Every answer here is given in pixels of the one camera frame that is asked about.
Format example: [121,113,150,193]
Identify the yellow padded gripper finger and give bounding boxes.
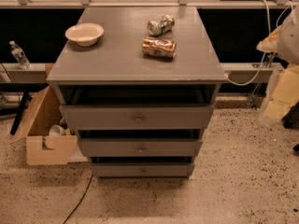
[260,63,299,125]
[256,26,281,53]

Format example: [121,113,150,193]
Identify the grey bottom drawer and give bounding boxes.
[91,163,194,177]

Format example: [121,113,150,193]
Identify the grey drawer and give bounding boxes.
[78,138,202,157]
[91,163,194,177]
[60,105,214,130]

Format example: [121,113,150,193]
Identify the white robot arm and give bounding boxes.
[256,6,299,126]

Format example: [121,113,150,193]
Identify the grey drawer cabinet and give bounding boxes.
[47,7,226,167]

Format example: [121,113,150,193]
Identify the grey middle drawer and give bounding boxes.
[78,138,202,157]

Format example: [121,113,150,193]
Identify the grey top drawer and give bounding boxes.
[60,105,214,130]

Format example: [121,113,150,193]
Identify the open cardboard box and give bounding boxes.
[10,86,84,166]

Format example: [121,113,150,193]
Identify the metal stand pole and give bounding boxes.
[247,51,277,110]

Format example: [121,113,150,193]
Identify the crushed orange soda can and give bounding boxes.
[142,36,177,59]

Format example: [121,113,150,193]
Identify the crushed silver green can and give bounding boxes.
[147,14,175,36]

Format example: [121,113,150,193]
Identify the white bowl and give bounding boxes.
[65,23,104,47]

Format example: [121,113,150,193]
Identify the white cup in box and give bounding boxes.
[49,125,65,136]

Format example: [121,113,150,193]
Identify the clear plastic water bottle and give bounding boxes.
[9,41,30,69]

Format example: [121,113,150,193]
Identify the white cable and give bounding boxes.
[226,0,294,87]

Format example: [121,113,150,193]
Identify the grey metal rail beam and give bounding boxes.
[0,63,283,83]

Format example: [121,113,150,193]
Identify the black floor cable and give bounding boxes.
[62,175,94,224]

